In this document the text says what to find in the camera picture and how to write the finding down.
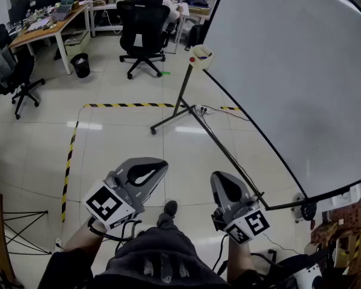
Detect black waste bin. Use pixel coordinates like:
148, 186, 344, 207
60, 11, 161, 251
70, 52, 91, 79

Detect brown pegboard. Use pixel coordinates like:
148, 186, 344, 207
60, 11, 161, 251
330, 193, 361, 276

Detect cluster of small desk items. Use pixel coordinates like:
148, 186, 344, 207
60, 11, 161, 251
23, 6, 61, 33

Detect black mesh office chair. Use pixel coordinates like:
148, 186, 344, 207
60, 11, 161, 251
116, 0, 177, 80

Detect black monitor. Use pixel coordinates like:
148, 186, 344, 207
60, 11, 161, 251
7, 0, 67, 26

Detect pale cardboard carton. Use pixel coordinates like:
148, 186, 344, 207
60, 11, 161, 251
64, 30, 91, 56

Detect white power strip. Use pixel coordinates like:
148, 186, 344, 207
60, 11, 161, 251
194, 104, 213, 116

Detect white round camera device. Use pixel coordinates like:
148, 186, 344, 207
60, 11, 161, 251
294, 263, 324, 289

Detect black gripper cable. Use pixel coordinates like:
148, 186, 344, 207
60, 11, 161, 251
212, 233, 229, 275
87, 217, 142, 254

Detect wooden desk white legs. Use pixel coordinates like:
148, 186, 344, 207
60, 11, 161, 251
8, 1, 91, 75

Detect white table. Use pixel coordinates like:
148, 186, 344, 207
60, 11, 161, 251
161, 0, 190, 55

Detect cardboard crate with striped tape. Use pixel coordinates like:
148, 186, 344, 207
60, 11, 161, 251
333, 227, 361, 267

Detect person's right forearm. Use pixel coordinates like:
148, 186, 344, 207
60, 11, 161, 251
227, 235, 253, 282

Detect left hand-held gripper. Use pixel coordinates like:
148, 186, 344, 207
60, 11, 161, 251
82, 157, 169, 231

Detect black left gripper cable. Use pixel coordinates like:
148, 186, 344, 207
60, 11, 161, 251
87, 217, 142, 254

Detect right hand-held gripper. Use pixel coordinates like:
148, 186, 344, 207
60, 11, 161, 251
211, 171, 271, 245

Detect black backpack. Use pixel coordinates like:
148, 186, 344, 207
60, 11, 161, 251
185, 24, 205, 51

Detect white shelf rack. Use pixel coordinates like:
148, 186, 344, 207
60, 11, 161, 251
8, 0, 219, 39

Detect person's right shoe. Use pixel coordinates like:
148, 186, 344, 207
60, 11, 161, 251
164, 200, 179, 218

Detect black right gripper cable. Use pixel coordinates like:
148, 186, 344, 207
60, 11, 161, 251
212, 233, 229, 275

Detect yellow black hazard tape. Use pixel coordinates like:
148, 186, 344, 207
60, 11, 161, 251
61, 102, 241, 223

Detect person's dark clothing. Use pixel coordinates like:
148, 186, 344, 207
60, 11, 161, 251
37, 212, 259, 289

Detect black power cable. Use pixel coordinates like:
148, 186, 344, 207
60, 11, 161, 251
198, 104, 250, 122

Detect cream marker tray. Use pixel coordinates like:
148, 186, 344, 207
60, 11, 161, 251
188, 44, 215, 71

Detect large whiteboard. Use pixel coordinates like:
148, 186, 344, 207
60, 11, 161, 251
202, 0, 361, 200

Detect person's left forearm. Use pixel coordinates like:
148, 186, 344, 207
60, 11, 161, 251
64, 218, 106, 254

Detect black swivel chair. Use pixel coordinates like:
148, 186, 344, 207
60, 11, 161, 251
0, 23, 46, 120

